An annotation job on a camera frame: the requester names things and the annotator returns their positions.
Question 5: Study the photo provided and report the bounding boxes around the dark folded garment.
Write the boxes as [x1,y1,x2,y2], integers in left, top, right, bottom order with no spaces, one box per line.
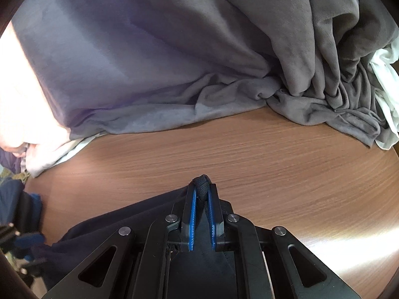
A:
[0,179,44,234]

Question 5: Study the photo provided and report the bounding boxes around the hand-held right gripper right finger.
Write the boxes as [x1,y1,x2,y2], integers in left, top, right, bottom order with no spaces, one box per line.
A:
[207,183,364,299]

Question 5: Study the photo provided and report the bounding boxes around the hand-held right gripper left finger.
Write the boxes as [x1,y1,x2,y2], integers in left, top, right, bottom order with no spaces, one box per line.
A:
[40,183,200,299]

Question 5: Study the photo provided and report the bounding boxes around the blue folded cloth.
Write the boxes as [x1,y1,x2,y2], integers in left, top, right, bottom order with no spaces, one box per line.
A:
[30,194,43,214]

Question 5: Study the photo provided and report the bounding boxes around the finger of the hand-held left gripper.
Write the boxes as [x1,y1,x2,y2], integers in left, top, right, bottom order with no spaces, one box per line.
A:
[9,233,47,261]
[0,223,20,241]

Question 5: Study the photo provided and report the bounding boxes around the white sheer curtain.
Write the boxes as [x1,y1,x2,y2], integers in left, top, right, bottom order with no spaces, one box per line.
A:
[369,42,399,151]

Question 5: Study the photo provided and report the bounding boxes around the dark pants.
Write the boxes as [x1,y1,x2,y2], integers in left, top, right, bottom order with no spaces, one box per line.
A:
[31,174,237,299]

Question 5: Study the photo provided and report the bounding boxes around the pink curtain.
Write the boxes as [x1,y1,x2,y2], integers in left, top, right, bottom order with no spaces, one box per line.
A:
[0,20,105,179]

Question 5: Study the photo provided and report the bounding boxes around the yellow plaid fringed scarf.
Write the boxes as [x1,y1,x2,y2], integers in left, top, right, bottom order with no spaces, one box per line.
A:
[0,167,31,185]

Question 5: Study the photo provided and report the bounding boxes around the grey curtain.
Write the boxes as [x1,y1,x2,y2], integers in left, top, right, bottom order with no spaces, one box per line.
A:
[9,0,399,149]

